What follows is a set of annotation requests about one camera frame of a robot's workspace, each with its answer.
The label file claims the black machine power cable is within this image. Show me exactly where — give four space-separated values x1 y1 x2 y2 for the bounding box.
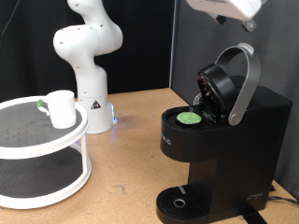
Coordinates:
267 185 299 206

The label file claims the black Keurig coffee machine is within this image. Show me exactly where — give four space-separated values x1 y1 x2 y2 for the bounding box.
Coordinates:
155 63 293 224

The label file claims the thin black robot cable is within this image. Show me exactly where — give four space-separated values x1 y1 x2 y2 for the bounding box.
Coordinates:
0 0 21 42

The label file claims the black backdrop curtain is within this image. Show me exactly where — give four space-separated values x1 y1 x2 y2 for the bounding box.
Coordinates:
0 0 176 104

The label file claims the silver Keurig lid handle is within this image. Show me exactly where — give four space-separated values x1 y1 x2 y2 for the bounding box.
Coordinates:
214 42 262 127

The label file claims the black tape strip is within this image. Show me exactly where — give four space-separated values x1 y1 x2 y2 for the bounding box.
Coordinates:
237 209 269 224

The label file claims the grey backdrop panel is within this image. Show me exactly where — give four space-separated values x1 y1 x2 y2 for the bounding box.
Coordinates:
169 0 299 200

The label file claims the black drip tray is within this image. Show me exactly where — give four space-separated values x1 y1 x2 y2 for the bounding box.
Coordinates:
155 184 216 224

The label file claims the white mug green-taped handle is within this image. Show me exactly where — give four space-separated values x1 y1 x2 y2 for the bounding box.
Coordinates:
36 90 78 130

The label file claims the black coffee pod green lid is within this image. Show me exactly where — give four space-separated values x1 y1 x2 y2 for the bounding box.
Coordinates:
175 111 204 128

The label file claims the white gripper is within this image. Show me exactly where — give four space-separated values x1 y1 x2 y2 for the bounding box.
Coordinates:
186 0 266 34

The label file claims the white two-tier turntable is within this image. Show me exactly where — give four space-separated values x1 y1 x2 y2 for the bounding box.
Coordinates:
0 95 93 210

